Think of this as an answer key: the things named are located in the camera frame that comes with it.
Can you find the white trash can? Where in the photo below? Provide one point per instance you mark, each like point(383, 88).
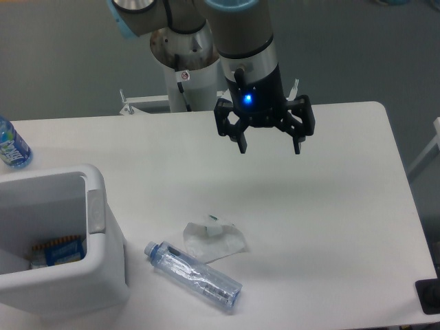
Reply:
point(38, 206)

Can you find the white plastic wrapper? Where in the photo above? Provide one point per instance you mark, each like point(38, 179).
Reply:
point(213, 239)

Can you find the blue labelled water bottle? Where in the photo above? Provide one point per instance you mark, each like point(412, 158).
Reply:
point(15, 152)

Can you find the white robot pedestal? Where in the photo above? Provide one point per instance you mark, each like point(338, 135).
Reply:
point(190, 64)

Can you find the white pedestal foot bracket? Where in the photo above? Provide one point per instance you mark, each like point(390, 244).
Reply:
point(145, 104)
point(294, 90)

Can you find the black clamp at table edge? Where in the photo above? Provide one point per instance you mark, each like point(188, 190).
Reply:
point(428, 293)

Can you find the blue snack packet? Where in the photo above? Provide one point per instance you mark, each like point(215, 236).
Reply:
point(66, 249)

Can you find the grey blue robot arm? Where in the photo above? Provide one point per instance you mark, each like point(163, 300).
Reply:
point(222, 56)

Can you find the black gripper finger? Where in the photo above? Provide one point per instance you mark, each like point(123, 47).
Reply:
point(235, 132)
point(298, 120)

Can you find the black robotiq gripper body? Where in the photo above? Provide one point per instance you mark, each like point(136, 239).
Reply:
point(260, 104)

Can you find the white frame at right edge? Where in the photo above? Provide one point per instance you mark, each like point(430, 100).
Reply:
point(426, 156)

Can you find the white pedestal foot bracket right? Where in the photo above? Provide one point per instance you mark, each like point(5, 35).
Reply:
point(294, 90)

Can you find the clear plastic bottle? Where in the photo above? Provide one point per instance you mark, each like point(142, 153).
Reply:
point(212, 286)

